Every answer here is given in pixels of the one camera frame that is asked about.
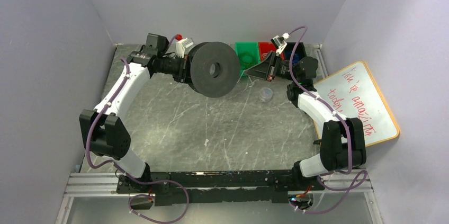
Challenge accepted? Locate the black cable spool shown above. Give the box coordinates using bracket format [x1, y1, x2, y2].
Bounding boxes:
[188, 42, 240, 98]

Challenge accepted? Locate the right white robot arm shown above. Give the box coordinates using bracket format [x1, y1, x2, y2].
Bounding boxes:
[286, 57, 366, 178]

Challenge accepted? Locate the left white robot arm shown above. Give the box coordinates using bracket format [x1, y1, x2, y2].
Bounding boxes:
[79, 33, 194, 186]

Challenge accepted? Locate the green plastic bin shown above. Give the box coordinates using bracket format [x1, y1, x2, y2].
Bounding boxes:
[235, 42, 260, 77]

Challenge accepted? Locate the red plastic bin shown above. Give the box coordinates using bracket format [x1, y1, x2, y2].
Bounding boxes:
[258, 42, 276, 61]

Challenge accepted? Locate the clear round plastic container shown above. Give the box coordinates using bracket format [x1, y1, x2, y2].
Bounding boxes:
[259, 87, 273, 103]

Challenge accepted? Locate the black plastic bin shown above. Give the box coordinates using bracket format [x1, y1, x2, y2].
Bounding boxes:
[282, 41, 308, 62]

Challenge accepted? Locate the green coiled cable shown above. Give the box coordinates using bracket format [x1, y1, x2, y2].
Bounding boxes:
[240, 51, 257, 67]

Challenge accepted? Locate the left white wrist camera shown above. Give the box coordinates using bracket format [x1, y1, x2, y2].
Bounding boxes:
[175, 34, 195, 58]

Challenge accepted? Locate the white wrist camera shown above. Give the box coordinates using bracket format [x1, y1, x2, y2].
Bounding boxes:
[175, 34, 195, 58]
[271, 33, 290, 57]

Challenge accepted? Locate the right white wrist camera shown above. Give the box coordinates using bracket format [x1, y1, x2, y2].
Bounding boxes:
[271, 33, 290, 57]

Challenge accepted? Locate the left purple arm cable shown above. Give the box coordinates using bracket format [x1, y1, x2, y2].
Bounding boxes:
[85, 34, 192, 224]

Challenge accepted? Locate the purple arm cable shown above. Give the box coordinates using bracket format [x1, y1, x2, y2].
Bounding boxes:
[85, 34, 192, 224]
[285, 25, 369, 216]

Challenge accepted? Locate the whiteboard with wooden frame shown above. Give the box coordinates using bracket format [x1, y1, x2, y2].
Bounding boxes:
[315, 61, 400, 147]

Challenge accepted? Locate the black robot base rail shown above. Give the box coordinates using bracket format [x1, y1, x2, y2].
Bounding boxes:
[116, 169, 324, 206]

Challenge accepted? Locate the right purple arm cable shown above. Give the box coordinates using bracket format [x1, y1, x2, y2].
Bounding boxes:
[285, 25, 369, 216]

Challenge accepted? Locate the aluminium extrusion frame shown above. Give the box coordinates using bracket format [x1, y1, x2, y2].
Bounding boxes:
[57, 172, 383, 223]

